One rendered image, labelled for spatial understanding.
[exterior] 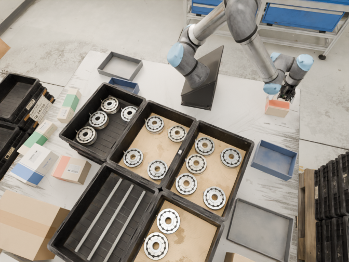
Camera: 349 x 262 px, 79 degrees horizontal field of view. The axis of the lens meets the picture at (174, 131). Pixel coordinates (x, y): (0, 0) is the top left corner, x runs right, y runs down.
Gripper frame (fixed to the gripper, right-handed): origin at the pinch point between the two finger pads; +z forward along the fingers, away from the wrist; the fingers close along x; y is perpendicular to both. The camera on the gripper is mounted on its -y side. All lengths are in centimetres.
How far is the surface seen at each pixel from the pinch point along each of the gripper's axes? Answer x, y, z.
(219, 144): -30, 43, -7
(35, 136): -136, 63, 0
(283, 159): 7.1, 36.5, 5.3
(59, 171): -109, 79, -2
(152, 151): -63, 56, -7
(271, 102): -4.3, 4.4, -1.7
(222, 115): -31.2, 15.8, 5.8
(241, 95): -22.0, -2.5, 5.9
